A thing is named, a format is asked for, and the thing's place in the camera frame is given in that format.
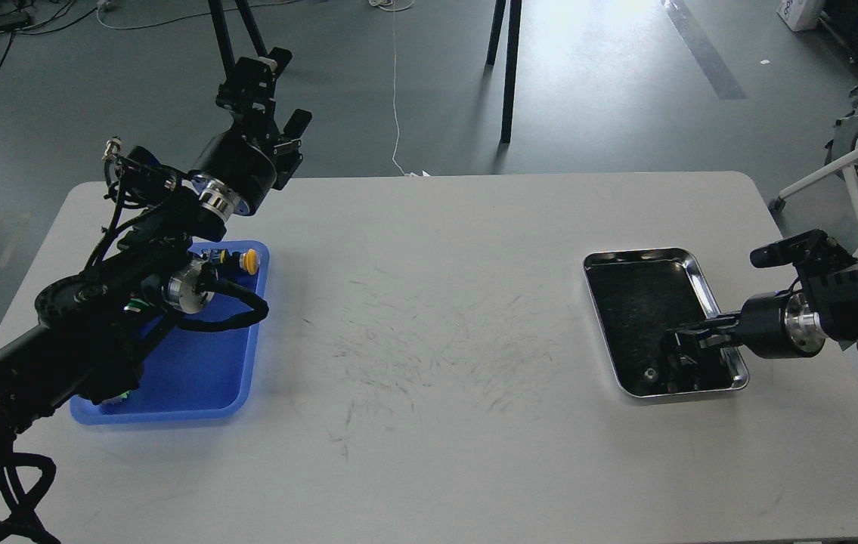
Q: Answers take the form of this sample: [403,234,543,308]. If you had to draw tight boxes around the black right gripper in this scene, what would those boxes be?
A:
[661,293,829,394]

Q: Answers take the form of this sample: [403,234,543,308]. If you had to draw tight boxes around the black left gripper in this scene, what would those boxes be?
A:
[189,48,312,221]

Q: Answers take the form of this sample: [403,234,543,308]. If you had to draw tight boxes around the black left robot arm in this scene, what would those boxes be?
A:
[0,48,312,543]

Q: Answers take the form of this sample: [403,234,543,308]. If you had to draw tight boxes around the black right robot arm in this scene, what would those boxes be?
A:
[661,230,858,371]

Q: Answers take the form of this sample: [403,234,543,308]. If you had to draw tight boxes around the black tripod legs left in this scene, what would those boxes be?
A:
[206,0,274,76]

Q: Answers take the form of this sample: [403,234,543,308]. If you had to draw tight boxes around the black tripod legs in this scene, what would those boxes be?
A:
[486,1,523,146]
[206,0,274,76]

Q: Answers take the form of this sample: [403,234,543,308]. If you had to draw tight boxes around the silver metal tray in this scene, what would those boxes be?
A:
[583,248,750,400]

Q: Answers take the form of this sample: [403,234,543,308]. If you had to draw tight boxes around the blue plastic tray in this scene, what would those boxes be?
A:
[69,240,271,425]

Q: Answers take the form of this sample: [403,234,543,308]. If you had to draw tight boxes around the black tripod legs right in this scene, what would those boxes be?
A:
[486,1,523,146]

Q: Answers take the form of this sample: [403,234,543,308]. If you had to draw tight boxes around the white cardboard box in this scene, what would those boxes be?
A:
[775,0,825,33]

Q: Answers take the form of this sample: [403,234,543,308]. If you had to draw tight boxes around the yellow push button switch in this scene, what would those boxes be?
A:
[202,248,260,277]

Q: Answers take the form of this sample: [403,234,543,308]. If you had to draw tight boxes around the white floor cable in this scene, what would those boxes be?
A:
[367,0,429,178]

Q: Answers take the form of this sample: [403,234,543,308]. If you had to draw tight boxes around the green push button switch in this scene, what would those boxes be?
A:
[123,299,150,314]

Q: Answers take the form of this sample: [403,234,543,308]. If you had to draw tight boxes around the white green switch block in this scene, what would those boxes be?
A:
[101,390,132,406]

